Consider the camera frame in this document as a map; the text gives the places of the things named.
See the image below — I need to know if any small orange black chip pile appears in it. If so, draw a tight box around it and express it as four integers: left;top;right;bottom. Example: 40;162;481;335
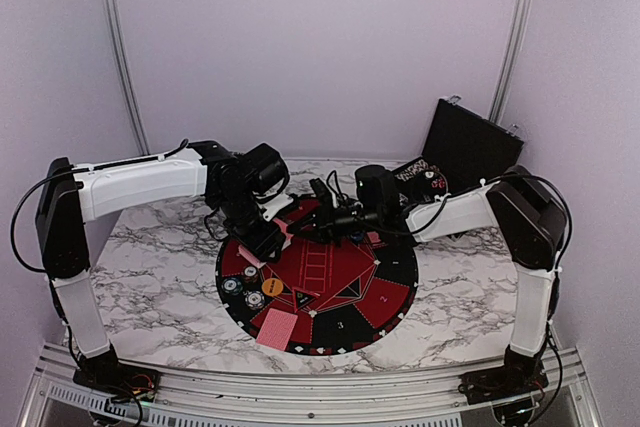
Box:
242;266;259;284

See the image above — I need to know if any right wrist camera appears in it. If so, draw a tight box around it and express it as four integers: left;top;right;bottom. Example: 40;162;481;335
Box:
309;178;337;208

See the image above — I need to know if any black triangular button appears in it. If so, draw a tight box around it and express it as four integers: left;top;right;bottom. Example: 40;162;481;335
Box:
292;288;318;313

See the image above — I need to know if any orange round blind button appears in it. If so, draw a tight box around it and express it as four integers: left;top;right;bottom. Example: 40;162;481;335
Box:
261;277;284;297

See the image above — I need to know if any red playing card deck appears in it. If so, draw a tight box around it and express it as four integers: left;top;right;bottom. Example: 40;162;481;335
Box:
238;245;265;269

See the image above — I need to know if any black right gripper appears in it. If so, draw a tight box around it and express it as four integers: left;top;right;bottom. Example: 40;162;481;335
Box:
287;197;381;248

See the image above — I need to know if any dealt red card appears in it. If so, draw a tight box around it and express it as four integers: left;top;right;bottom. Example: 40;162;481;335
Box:
256;309;298;351
367;232;383;244

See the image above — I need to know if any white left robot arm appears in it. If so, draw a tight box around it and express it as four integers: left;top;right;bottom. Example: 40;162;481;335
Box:
9;139;292;392

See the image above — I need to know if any round red black poker mat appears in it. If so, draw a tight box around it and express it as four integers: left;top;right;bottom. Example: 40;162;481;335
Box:
215;192;419;357

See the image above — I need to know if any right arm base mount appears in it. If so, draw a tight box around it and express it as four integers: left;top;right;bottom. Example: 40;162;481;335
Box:
458;343;549;405

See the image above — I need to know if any aluminium wall post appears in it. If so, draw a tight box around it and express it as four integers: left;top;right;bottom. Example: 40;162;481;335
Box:
103;0;150;154
489;0;533;124

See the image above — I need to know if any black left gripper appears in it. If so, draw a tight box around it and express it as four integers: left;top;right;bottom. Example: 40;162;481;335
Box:
214;189;286;263

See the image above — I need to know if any black poker chip case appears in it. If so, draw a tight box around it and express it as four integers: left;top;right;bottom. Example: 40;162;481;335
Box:
393;99;524;204

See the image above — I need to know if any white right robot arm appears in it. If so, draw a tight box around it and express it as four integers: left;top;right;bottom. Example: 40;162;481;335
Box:
287;165;572;395

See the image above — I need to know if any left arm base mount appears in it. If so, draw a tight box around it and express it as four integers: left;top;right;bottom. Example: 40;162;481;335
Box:
73;346;160;402

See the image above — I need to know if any right aluminium wall post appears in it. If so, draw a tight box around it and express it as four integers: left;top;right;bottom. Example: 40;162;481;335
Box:
489;0;533;124

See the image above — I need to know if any aluminium front rail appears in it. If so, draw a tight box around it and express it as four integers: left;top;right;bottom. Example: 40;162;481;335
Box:
18;344;603;426

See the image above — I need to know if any left aluminium wall post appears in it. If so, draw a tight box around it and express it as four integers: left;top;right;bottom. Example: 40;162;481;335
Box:
103;0;150;154

